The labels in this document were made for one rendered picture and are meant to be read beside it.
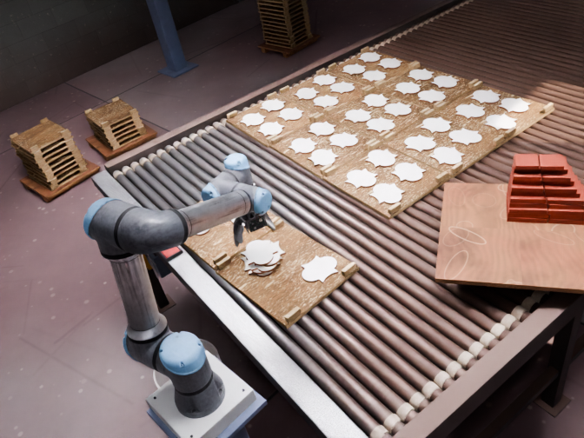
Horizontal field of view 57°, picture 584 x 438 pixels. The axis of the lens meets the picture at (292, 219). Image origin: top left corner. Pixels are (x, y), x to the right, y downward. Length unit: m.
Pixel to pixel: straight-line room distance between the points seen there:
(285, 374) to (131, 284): 0.55
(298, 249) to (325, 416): 0.69
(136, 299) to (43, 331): 2.14
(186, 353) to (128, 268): 0.28
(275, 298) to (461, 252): 0.64
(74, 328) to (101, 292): 0.30
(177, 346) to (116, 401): 1.53
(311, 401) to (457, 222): 0.78
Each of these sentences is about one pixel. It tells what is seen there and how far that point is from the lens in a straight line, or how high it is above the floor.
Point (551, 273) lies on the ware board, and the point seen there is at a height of 1.04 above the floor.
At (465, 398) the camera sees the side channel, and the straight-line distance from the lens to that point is 1.60.
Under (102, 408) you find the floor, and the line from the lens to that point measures 3.08.
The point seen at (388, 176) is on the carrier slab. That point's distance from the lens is 2.35.
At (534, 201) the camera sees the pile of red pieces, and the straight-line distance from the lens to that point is 1.92.
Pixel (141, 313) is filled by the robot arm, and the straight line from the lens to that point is 1.56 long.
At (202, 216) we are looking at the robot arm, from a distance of 1.43.
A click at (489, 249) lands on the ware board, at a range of 1.85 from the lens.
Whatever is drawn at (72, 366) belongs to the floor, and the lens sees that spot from 3.35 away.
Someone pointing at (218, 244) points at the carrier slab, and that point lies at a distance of 2.16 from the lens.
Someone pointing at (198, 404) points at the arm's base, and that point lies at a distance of 1.66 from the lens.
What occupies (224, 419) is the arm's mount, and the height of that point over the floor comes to 0.91.
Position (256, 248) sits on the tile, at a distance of 2.02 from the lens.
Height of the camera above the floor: 2.30
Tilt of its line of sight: 38 degrees down
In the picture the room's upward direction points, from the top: 12 degrees counter-clockwise
